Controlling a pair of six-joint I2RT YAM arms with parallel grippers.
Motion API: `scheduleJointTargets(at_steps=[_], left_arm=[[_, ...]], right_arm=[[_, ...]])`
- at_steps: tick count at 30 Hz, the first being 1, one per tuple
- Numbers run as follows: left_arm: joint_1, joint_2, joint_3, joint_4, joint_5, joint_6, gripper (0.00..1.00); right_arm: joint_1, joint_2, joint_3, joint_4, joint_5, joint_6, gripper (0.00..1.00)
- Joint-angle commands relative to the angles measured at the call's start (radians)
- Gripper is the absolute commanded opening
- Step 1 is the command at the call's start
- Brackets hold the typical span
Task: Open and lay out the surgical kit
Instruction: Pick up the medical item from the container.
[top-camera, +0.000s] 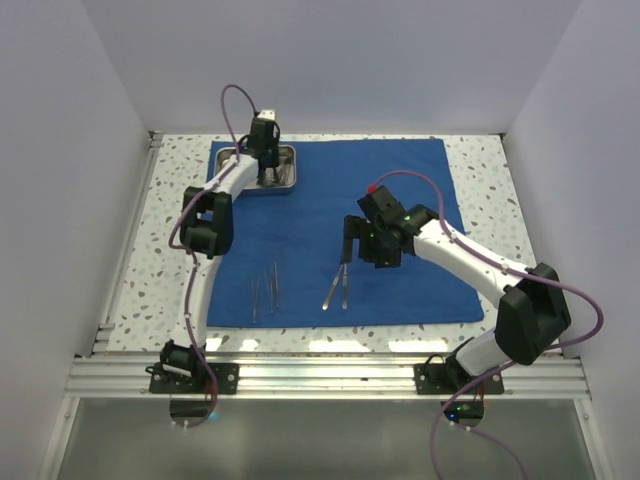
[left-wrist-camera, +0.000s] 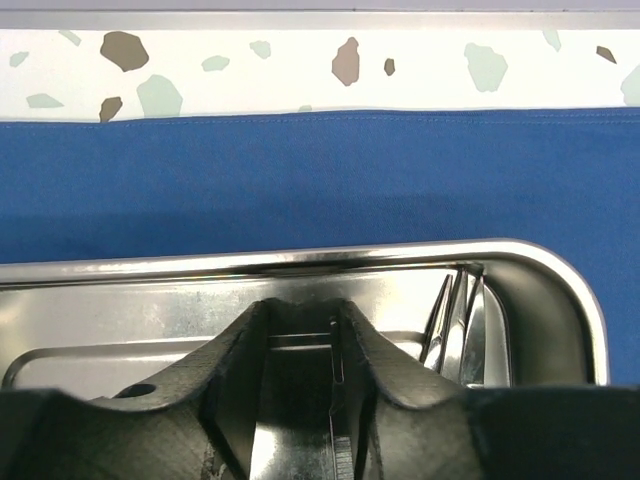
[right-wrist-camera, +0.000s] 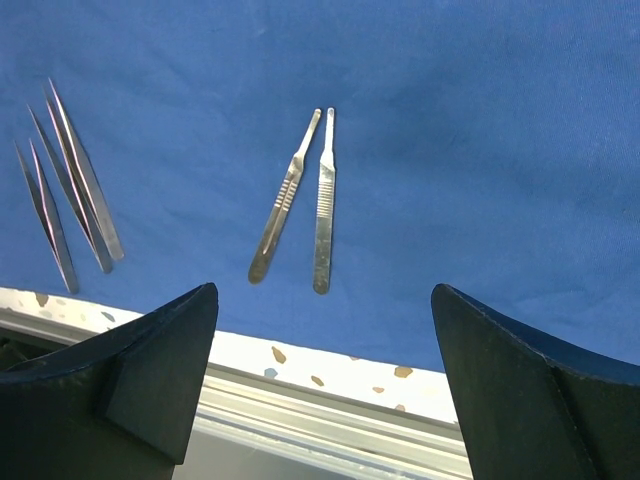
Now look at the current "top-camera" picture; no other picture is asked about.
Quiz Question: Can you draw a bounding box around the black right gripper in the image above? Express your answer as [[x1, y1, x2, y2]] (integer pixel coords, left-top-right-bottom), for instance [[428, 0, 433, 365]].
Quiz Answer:
[[341, 215, 402, 269]]

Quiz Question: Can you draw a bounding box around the stainless steel instrument tray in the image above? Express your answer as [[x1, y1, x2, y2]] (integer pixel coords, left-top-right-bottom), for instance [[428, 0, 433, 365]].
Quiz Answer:
[[208, 142, 297, 197]]

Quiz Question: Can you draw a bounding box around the steel scalpel handle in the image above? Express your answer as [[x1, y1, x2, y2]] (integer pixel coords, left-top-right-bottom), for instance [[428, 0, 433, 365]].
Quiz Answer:
[[341, 264, 349, 310], [321, 264, 345, 311]]

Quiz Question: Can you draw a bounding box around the blue surgical drape cloth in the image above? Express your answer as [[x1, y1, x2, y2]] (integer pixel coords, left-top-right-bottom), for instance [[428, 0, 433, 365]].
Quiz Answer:
[[204, 138, 485, 329]]

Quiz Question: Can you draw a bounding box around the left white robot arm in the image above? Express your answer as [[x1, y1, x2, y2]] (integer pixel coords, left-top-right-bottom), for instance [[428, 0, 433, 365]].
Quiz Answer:
[[160, 110, 281, 393]]

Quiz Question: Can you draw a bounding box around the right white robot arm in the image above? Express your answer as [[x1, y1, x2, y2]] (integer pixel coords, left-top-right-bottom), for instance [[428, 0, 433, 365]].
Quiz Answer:
[[338, 186, 571, 393]]

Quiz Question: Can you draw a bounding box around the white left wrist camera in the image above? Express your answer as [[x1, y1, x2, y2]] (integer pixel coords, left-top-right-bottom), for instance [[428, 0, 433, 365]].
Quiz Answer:
[[257, 109, 276, 122]]

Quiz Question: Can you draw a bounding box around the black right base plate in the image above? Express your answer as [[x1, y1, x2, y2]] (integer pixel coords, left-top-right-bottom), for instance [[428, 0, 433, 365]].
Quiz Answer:
[[413, 354, 505, 395]]

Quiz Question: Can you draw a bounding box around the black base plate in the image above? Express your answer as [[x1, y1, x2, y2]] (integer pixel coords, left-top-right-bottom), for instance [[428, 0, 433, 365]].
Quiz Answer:
[[145, 363, 240, 395], [413, 354, 505, 395]]

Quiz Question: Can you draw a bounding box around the aluminium front rail frame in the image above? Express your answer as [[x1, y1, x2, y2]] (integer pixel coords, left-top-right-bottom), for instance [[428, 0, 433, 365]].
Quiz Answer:
[[63, 354, 591, 400]]

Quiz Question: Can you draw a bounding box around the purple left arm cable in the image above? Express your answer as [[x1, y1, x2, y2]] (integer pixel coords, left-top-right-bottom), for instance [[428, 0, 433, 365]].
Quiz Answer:
[[167, 83, 259, 429]]

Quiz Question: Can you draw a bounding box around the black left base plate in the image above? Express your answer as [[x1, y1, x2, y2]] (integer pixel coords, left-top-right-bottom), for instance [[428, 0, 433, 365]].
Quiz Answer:
[[145, 363, 240, 395]]

